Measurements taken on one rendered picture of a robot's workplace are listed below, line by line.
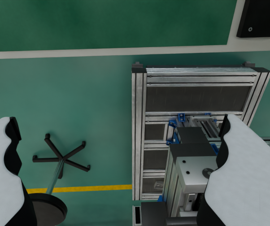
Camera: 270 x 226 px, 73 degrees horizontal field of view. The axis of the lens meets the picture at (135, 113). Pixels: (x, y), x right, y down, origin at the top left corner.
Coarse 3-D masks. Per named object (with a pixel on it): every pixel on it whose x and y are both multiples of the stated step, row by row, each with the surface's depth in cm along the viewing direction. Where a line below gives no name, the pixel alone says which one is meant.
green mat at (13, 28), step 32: (0, 0) 42; (32, 0) 42; (64, 0) 42; (96, 0) 43; (128, 0) 43; (160, 0) 43; (192, 0) 43; (224, 0) 44; (0, 32) 46; (32, 32) 46; (64, 32) 46; (96, 32) 46; (128, 32) 47; (160, 32) 47; (192, 32) 47; (224, 32) 47
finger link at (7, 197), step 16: (0, 128) 9; (16, 128) 10; (0, 144) 8; (16, 144) 10; (0, 160) 7; (16, 160) 9; (0, 176) 7; (16, 176) 7; (0, 192) 6; (16, 192) 6; (0, 208) 6; (16, 208) 6; (32, 208) 7; (0, 224) 5; (16, 224) 6; (32, 224) 6
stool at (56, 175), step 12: (48, 144) 154; (84, 144) 159; (36, 156) 168; (60, 156) 161; (60, 168) 155; (84, 168) 171; (48, 192) 134; (36, 204) 116; (48, 204) 116; (60, 204) 120; (36, 216) 123; (48, 216) 123; (60, 216) 124
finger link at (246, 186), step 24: (240, 120) 10; (240, 144) 8; (264, 144) 8; (240, 168) 7; (264, 168) 7; (216, 192) 6; (240, 192) 6; (264, 192) 6; (216, 216) 6; (240, 216) 6; (264, 216) 6
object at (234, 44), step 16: (240, 0) 44; (240, 16) 46; (112, 48) 49; (128, 48) 49; (144, 48) 49; (160, 48) 49; (176, 48) 49; (192, 48) 49; (208, 48) 50; (224, 48) 50; (240, 48) 50; (256, 48) 50
